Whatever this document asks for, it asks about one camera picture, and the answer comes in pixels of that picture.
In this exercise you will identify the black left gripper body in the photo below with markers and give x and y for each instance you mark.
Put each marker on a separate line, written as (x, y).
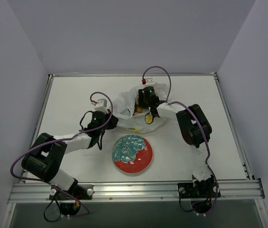
(112, 121)

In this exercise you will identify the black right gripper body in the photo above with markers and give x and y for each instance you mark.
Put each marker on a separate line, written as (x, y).
(142, 102)

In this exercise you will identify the fake orange fruit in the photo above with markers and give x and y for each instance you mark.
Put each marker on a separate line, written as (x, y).
(138, 109)

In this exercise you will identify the white printed plastic bag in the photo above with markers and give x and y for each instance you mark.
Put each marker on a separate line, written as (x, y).
(129, 119)

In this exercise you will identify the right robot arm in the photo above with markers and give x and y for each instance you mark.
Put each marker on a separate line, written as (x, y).
(194, 127)

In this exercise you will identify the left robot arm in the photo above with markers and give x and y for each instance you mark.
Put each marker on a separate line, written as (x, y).
(48, 151)

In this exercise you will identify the red and teal plate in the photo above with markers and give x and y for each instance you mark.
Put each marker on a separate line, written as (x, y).
(132, 154)

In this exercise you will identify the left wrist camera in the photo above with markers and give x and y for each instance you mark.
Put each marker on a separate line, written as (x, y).
(101, 105)

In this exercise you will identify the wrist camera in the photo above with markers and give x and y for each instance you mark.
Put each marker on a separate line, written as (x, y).
(101, 105)
(148, 81)

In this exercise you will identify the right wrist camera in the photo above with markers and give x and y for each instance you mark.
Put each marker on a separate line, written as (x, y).
(148, 81)

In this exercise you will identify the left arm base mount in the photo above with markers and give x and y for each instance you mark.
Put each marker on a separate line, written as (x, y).
(70, 202)

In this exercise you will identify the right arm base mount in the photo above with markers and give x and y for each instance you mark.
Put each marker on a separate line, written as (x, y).
(203, 196)

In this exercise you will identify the aluminium front rail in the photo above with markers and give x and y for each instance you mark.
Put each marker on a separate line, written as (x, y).
(137, 191)

